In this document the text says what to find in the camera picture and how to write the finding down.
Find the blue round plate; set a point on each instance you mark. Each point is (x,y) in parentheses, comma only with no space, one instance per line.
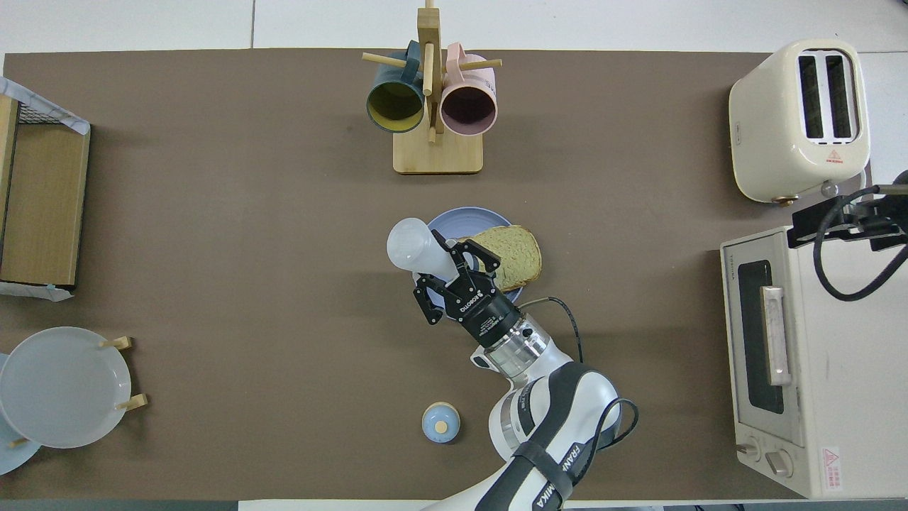
(461,216)

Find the wooden shelf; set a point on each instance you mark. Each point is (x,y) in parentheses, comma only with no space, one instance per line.
(46,170)

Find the white toaster oven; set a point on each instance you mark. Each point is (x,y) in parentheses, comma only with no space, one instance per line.
(851,383)

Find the pink mug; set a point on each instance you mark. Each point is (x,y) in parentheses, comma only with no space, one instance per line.
(468,110)

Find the white grid patterned cloth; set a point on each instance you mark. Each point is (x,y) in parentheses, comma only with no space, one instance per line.
(67,121)

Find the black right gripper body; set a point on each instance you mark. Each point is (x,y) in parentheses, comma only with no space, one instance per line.
(901,183)

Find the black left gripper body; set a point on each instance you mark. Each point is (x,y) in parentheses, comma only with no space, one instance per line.
(489,316)

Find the brown table mat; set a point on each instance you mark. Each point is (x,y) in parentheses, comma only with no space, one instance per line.
(213,284)

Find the cream toaster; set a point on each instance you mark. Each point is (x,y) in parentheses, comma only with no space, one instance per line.
(770,135)

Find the wooden plate rack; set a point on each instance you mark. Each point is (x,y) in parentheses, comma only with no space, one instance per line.
(131,402)

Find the white bottle with blue cap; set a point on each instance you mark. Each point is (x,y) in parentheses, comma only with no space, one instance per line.
(411,245)

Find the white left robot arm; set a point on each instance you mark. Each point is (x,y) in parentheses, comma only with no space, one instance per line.
(560,404)

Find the light blue plate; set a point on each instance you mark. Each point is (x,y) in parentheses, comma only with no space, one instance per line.
(10,461)

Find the white paper sheet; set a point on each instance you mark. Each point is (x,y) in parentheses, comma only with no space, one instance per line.
(28,289)

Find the dark teal mug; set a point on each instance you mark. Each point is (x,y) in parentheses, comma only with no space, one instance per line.
(394,106)

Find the pale grey plate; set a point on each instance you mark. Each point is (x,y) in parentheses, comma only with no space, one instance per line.
(60,387)

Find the small blue dome with knob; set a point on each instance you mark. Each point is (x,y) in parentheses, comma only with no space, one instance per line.
(440,423)

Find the bread slice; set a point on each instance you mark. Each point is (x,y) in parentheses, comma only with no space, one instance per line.
(521,255)

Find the wooden mug tree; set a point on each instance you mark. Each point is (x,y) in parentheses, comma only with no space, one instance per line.
(438,155)

